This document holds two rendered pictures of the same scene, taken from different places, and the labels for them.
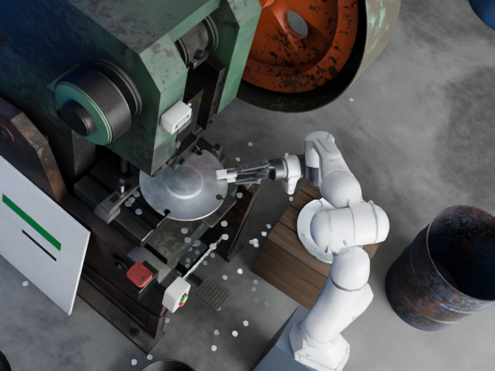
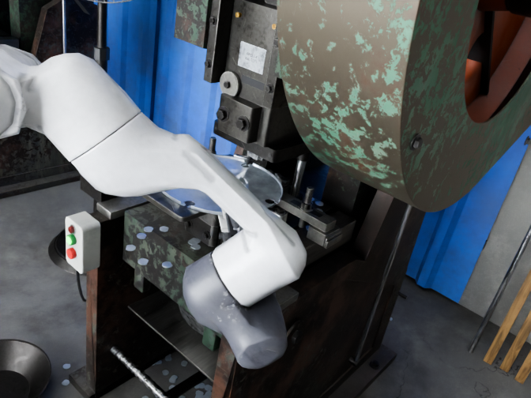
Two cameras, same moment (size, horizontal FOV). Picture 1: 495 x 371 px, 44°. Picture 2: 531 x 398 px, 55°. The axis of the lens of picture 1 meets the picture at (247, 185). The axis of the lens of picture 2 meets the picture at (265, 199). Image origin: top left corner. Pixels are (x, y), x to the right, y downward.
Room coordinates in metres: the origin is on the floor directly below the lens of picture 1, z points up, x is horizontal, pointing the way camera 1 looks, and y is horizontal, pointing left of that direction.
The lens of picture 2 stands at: (1.43, -0.75, 1.30)
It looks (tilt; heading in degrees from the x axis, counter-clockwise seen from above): 28 degrees down; 108
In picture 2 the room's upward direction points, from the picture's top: 11 degrees clockwise
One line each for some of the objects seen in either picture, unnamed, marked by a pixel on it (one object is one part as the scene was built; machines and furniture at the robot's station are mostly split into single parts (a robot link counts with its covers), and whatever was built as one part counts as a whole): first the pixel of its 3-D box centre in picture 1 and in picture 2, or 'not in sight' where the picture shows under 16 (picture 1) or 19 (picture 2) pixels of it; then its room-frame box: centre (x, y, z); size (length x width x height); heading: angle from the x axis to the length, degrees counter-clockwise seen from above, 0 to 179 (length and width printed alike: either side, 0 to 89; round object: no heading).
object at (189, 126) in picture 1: (171, 121); (263, 69); (1.04, 0.28, 1.04); 0.17 x 0.15 x 0.30; 72
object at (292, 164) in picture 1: (289, 175); not in sight; (1.20, -0.12, 0.76); 0.13 x 0.05 x 0.12; 34
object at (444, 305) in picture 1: (447, 272); not in sight; (1.39, -0.95, 0.24); 0.42 x 0.42 x 0.48
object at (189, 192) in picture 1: (183, 180); (220, 182); (1.01, 0.20, 0.78); 0.29 x 0.29 x 0.01
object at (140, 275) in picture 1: (138, 277); not in sight; (0.67, 0.20, 0.72); 0.07 x 0.06 x 0.08; 72
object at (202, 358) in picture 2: not in sight; (233, 316); (1.06, 0.33, 0.31); 0.43 x 0.42 x 0.01; 162
